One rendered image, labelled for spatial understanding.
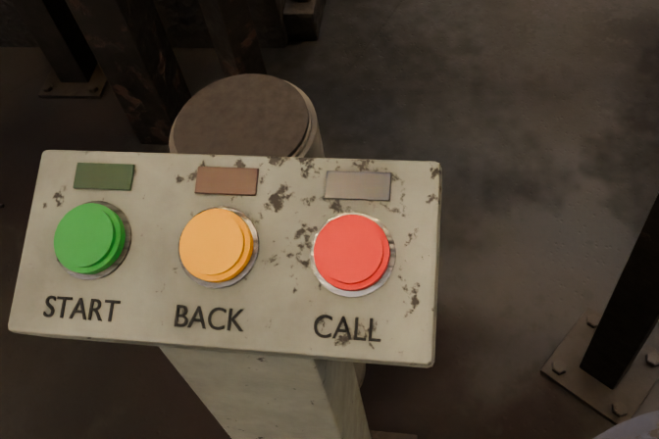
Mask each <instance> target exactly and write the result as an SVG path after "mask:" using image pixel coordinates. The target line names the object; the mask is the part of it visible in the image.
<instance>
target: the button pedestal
mask: <svg viewBox="0 0 659 439"><path fill-rule="evenodd" d="M77 163H105V164H134V165H135V167H134V173H133V179H132V185H131V190H130V191H124V190H99V189H74V188H73V186H74V181H75V175H76V166H77ZM198 167H223V168H252V169H259V175H258V183H257V192H256V196H245V195H221V194H196V193H195V192H194V191H195V184H196V177H197V170H198ZM327 171H370V172H391V186H390V201H367V200H342V199H325V188H326V177H327ZM441 193H442V168H441V165H440V163H437V162H431V161H398V160H365V159H333V158H300V157H267V156H234V155H202V154H170V153H136V152H104V151H72V150H46V151H43V153H42V155H41V160H40V165H39V170H38V176H37V181H36V185H35V190H34V195H33V200H32V205H31V210H30V215H29V220H28V225H27V230H26V235H25V244H24V248H23V253H22V258H21V263H20V268H19V273H18V278H17V283H16V288H15V293H14V298H13V303H12V308H11V312H10V317H9V322H8V328H9V330H10V331H12V332H14V333H19V334H27V335H35V336H43V337H51V338H62V339H74V340H86V341H98V342H110V343H123V344H134V345H146V346H158V347H159V348H160V349H161V350H162V352H163V353H164V354H165V355H166V357H167V358H168V359H169V360H170V362H171V363H172V364H173V366H174V367H175V368H176V369H177V371H178V372H179V373H180V375H181V376H182V377H183V378H184V380H185V381H186V382H187V383H188V385H189V386H190V387H191V388H192V390H193V391H194V392H195V393H196V395H197V396H198V397H199V398H200V400H201V401H202V402H203V404H204V405H205V406H206V407H207V409H208V410H209V411H210V412H211V414H212V415H213V416H214V417H215V419H216V420H217V421H218V422H219V424H220V425H221V426H222V427H223V429H224V430H225V431H226V432H227V434H228V435H229V436H230V438H231V439H417V435H414V434H403V433H393V432H383V431H374V430H369V426H368V423H367V418H366V414H365V410H364V406H363V402H362V397H361V393H360V389H359V385H358V381H357V376H356V372H355V368H354V365H353V363H364V364H377V365H389V366H412V367H424V368H428V367H431V366H433V364H434V358H435V334H436V311H437V287H438V264H439V240H440V217H441ZM87 203H95V204H100V205H103V206H105V207H107V208H109V209H111V210H112V211H114V212H115V213H116V214H117V215H118V216H119V217H120V219H121V220H122V222H123V224H124V227H125V233H126V239H125V245H124V248H123V250H122V252H121V254H120V255H119V257H118V258H117V260H116V261H115V262H114V263H113V264H112V265H111V266H110V267H108V268H107V269H105V270H103V271H101V272H98V273H94V274H82V273H78V272H75V271H72V270H69V269H68V268H65V267H64V266H63V265H62V264H61V263H60V261H59V260H58V258H57V256H56V253H55V249H54V235H55V231H56V229H57V226H58V224H59V222H60V221H61V219H62V218H63V217H64V215H65V214H66V213H67V212H69V211H70V210H72V209H73V208H75V207H77V206H80V205H82V204H87ZM212 209H224V210H228V211H231V212H233V213H235V214H236V215H238V216H239V217H240V218H242V219H243V220H244V221H245V222H246V224H247V225H248V227H249V229H250V231H251V234H252V238H253V251H252V255H251V258H250V260H249V262H248V264H247V266H246V267H245V268H244V270H243V271H242V272H241V273H240V274H238V275H237V276H236V277H234V278H232V279H230V280H227V281H223V282H208V281H205V280H202V279H200V278H198V277H196V276H194V275H193V274H191V273H190V272H189V271H188V270H187V269H186V267H185V266H184V264H183V262H182V260H181V258H180V254H179V241H180V237H181V235H182V232H183V230H184V229H185V227H186V226H187V224H188V223H189V222H190V221H191V220H192V219H193V218H194V217H195V216H197V215H198V214H200V213H202V212H205V211H207V210H212ZM346 215H358V216H363V217H366V218H368V219H370V220H372V221H374V222H375V223H376V224H377V225H378V226H379V227H380V228H381V229H382V230H383V232H384V234H385V236H386V238H387V241H388V244H389V249H390V258H389V263H388V266H387V269H386V271H385V273H384V274H383V276H382V277H381V279H380V280H379V281H378V282H376V283H375V284H374V285H372V286H370V287H368V288H366V289H363V290H359V291H345V290H341V289H338V288H336V287H334V286H332V285H331V284H329V283H328V282H327V281H326V280H325V279H324V278H323V277H322V276H321V274H320V273H319V271H318V269H317V267H316V264H315V260H314V246H315V242H316V239H317V237H318V235H319V233H320V231H321V230H322V229H323V228H324V227H325V225H326V224H328V223H329V222H330V221H332V220H334V219H336V218H339V217H341V216H346Z"/></svg>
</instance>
